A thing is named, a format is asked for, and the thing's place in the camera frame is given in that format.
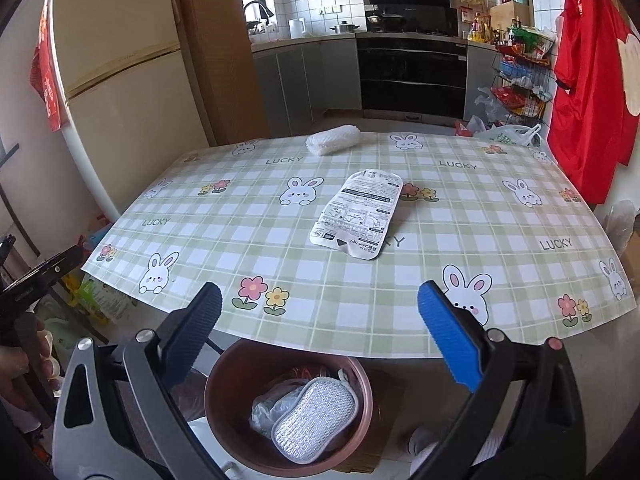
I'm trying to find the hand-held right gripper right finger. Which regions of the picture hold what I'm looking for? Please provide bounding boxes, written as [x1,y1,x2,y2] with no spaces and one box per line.
[417,280,586,480]

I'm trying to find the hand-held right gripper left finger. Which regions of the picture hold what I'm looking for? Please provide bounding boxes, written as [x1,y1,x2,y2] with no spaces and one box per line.
[52,282,223,480]

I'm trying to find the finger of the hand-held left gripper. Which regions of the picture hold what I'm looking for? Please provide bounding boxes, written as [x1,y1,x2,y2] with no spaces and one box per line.
[0,246,84,294]

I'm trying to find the brown plastic bin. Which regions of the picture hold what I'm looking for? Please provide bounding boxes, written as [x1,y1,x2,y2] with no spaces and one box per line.
[203,337,374,479]

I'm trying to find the clear plastic film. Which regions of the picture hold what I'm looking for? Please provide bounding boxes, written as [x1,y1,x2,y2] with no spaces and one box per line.
[249,379,312,437]

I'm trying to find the silver scouring sponge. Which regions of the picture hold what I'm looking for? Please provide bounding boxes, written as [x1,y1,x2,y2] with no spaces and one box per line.
[271,377,359,465]

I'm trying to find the printed refill pouch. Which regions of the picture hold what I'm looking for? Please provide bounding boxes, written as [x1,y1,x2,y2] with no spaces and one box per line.
[309,168,405,260]

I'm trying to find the white cloth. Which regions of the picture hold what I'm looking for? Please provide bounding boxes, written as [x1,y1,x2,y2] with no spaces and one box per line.
[305,123,361,157]

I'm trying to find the person's left hand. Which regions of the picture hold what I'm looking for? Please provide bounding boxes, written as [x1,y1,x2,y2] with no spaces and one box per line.
[0,317,63,411]

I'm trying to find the green packets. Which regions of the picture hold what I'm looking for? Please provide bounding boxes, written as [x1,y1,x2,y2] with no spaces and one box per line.
[74,279,132,323]

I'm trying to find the checkered bunny tablecloth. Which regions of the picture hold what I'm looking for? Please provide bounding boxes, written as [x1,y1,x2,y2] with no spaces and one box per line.
[80,131,639,359]

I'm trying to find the grey slipper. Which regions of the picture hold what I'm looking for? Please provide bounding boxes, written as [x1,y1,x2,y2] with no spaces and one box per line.
[409,426,502,472]

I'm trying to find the red hanging cloth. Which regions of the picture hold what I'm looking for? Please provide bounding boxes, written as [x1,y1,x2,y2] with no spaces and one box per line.
[29,45,69,134]

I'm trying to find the cream refrigerator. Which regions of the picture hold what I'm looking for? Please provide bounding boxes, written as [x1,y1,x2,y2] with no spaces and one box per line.
[49,0,217,217]

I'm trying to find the clear plastic bag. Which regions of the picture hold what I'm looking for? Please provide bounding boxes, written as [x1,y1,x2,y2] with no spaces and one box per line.
[601,200,637,257]

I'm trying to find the white shopping bag green print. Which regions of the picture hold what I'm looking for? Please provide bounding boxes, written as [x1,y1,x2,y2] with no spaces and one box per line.
[474,124,544,149]

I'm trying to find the black built-in oven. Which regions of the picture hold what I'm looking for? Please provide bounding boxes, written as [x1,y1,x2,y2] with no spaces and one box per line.
[355,35,469,117]

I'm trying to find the grey base cabinets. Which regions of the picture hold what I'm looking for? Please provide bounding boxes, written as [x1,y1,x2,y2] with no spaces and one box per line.
[251,39,362,137]

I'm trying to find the red apron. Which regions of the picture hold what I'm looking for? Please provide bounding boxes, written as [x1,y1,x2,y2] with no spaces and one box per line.
[546,0,640,206]

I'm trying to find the black kitchen faucet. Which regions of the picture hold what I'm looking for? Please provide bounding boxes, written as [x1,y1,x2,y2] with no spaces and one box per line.
[243,0,276,28]

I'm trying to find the black range hood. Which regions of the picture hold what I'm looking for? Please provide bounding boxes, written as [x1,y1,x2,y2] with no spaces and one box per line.
[359,0,459,37]

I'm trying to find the wooden shelf box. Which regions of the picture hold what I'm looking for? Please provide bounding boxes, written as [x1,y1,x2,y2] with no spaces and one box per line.
[489,1,531,27]

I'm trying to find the black wire rack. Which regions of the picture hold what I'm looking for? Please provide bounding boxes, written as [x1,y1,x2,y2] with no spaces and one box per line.
[491,27,557,127]

